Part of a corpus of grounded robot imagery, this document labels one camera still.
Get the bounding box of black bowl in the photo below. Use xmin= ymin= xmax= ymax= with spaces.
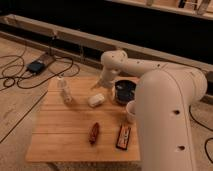
xmin=115 ymin=80 xmax=136 ymax=105

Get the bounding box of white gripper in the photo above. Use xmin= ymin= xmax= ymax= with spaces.
xmin=91 ymin=68 xmax=118 ymax=99

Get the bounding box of blue power box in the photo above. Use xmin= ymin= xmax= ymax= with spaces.
xmin=27 ymin=61 xmax=45 ymax=74

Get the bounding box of black floor cable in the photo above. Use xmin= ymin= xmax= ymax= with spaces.
xmin=0 ymin=43 xmax=81 ymax=90

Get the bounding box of black red rectangular box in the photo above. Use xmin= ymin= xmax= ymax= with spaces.
xmin=116 ymin=125 xmax=131 ymax=150

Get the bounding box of black cable at right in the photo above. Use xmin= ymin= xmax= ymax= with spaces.
xmin=188 ymin=105 xmax=213 ymax=165

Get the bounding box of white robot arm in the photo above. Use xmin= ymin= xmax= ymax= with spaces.
xmin=96 ymin=50 xmax=207 ymax=171

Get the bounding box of white paper cup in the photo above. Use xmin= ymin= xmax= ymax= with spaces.
xmin=126 ymin=100 xmax=135 ymax=124

